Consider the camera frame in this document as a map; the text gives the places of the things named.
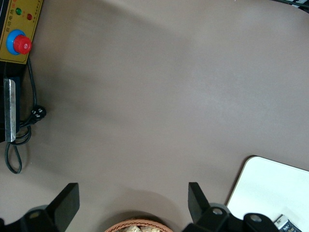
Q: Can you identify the black power cable with plug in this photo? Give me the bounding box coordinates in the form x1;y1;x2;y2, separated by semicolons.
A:
4;58;48;174

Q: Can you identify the brown wicker basket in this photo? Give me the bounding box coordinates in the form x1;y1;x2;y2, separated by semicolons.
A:
105;218;174;232

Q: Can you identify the yellow emergency stop control box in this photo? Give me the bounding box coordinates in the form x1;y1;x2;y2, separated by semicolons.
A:
0;0;44;65

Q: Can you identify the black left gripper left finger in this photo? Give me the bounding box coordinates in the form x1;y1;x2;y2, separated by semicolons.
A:
21;183;81;232

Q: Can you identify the black white striped object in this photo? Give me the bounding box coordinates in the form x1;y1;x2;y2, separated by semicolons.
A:
276;0;309;13

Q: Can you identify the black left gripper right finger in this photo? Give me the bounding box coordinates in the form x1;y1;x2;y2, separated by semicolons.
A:
183;182;244;232

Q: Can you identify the white plastic tray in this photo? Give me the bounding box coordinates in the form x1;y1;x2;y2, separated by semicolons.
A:
225;156;309;232

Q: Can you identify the black machine with metal bar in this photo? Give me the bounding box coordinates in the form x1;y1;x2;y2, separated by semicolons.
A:
0;61;27;145

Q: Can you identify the small black snack packet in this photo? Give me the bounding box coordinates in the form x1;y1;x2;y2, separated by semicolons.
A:
274;214;304;232

